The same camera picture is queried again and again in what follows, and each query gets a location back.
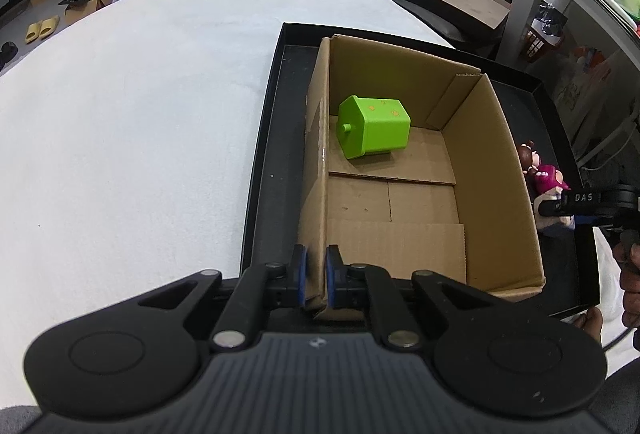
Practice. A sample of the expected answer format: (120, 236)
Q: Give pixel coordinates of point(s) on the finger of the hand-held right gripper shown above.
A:
(582, 200)

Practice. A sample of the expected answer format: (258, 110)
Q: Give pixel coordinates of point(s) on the white printed plastic bag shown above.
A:
(585, 89)

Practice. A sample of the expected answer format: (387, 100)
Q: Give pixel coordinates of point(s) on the large black tray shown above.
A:
(285, 139)

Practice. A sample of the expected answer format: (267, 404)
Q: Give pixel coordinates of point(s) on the green toy bin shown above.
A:
(380, 129)

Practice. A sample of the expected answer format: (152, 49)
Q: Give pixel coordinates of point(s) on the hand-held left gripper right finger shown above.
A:
(331, 274)

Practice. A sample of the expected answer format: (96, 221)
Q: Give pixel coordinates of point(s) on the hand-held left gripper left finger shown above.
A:
(301, 274)

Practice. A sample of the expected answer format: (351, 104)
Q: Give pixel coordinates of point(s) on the person's right hand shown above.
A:
(631, 294)

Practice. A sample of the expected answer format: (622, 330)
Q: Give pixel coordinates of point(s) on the black plastic bag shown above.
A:
(550, 21)

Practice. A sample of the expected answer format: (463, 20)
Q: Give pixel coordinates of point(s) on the brown-haired doll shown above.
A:
(527, 155)

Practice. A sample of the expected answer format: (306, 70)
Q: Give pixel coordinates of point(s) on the yellow slipper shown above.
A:
(49, 25)
(32, 33)

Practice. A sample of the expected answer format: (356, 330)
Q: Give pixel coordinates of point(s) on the open brown cardboard box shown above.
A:
(85, 4)

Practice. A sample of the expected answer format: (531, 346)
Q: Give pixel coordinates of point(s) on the pink-haired doll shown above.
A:
(550, 177)

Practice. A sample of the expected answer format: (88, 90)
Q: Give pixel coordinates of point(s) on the person's dark trousers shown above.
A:
(625, 399)

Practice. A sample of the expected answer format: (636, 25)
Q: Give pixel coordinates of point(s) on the red basket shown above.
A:
(537, 46)

